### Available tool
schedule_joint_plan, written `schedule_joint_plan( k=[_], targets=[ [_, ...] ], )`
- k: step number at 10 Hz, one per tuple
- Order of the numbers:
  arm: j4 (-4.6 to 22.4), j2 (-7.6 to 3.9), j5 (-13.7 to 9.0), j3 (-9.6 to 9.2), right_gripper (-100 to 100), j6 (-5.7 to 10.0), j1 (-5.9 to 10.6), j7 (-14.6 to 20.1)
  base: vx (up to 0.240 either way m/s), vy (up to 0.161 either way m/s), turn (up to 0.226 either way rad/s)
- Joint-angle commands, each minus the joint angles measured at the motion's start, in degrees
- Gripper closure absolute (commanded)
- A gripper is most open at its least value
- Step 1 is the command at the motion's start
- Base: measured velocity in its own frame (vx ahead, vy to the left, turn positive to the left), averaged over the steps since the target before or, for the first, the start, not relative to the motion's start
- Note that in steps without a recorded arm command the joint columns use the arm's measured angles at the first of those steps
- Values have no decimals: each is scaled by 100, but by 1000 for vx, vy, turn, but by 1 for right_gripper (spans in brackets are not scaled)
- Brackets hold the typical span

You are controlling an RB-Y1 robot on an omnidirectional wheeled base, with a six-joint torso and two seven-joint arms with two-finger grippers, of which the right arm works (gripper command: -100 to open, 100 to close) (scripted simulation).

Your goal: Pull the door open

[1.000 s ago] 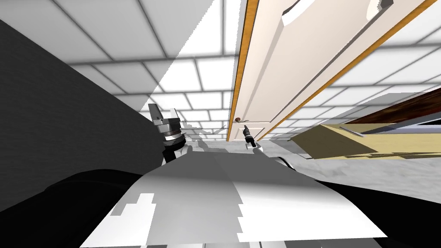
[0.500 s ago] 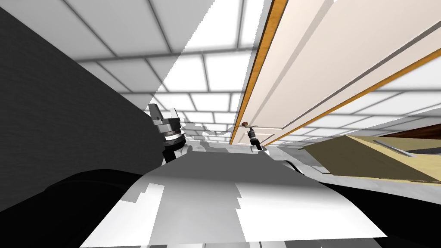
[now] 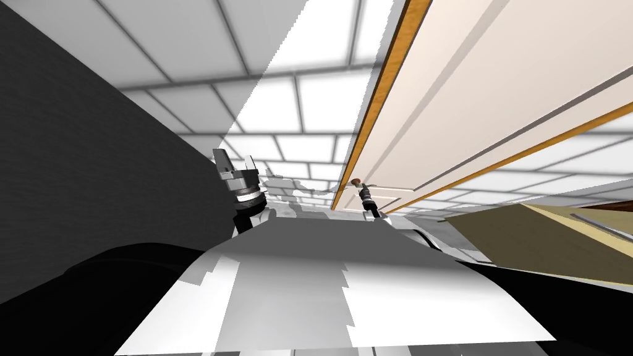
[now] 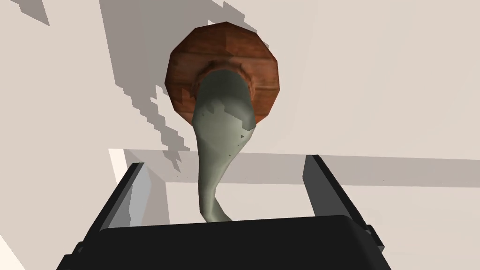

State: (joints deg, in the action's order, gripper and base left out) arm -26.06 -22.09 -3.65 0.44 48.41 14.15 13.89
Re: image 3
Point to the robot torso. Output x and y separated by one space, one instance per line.
296 282

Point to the cream panelled door leaf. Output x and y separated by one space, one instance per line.
494 74

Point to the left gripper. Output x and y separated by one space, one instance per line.
241 178

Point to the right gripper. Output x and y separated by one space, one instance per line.
364 189

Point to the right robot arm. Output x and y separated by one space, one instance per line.
568 316

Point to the tan wooden cupboard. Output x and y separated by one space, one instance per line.
519 242

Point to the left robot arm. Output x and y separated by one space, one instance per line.
99 301

